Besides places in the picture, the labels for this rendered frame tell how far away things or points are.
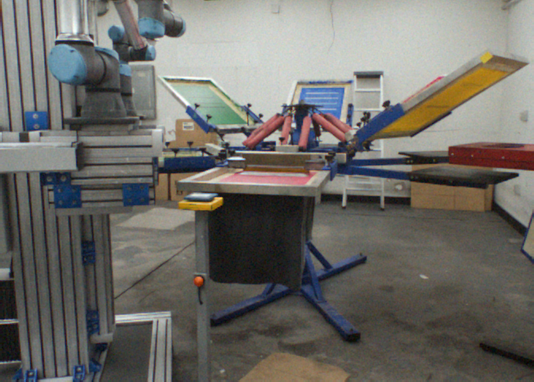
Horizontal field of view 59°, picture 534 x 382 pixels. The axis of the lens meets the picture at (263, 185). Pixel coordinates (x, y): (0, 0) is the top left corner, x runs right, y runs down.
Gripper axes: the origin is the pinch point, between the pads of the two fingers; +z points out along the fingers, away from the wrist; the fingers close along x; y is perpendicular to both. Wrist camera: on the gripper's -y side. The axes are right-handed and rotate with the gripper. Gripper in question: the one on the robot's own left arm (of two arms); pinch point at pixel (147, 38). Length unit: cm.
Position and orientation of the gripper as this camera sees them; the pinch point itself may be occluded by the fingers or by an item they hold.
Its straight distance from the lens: 282.1
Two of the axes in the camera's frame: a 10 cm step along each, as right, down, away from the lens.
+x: 9.6, 1.7, -2.0
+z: 2.3, -1.5, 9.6
